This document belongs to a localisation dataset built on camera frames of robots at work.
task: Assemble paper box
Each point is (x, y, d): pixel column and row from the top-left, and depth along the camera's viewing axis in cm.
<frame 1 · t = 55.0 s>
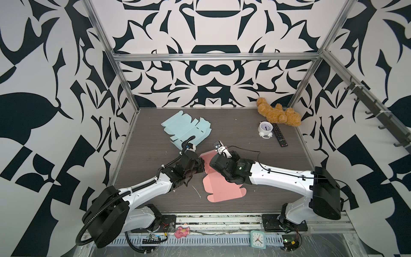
left hand: (204, 158, 84), fingers closed
right hand: (226, 152, 81), fingers closed
pink flat paper box: (211, 182, 84), point 5 cm above the table
light blue flat paper box: (182, 126, 111), point 2 cm above the table
brown teddy bear: (277, 114, 107), point 10 cm above the table
white alarm clock: (265, 128, 107), point 4 cm above the table
black remote control: (279, 135, 107), point 2 cm above the table

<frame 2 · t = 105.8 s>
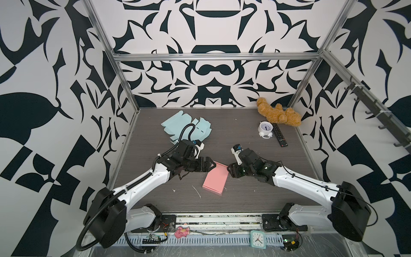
left hand: (208, 164, 79), fingers open
right hand: (229, 164, 84), fingers open
pink flat paper box: (216, 179, 86), point 4 cm above the table
the other named things where they were.

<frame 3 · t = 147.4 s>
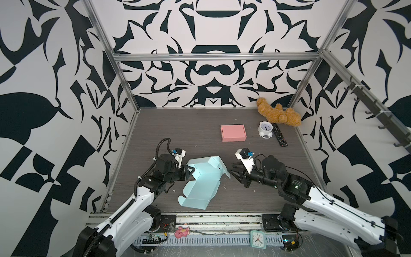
left hand: (192, 166, 81), fingers closed
right hand: (228, 166, 69), fingers open
pink flat paper box: (233, 133, 104), point 4 cm above the table
light blue flat paper box: (208, 171, 70), point 22 cm above the table
the other named things where they were.

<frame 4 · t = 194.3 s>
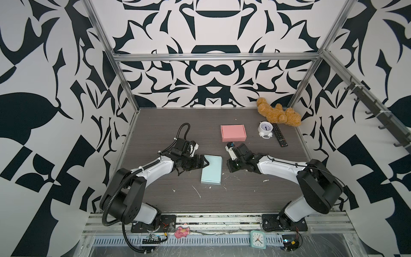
left hand: (202, 161, 87), fingers open
right hand: (226, 162, 91), fingers closed
light blue flat paper box: (212, 174, 87), point 5 cm above the table
the other named things where they were.

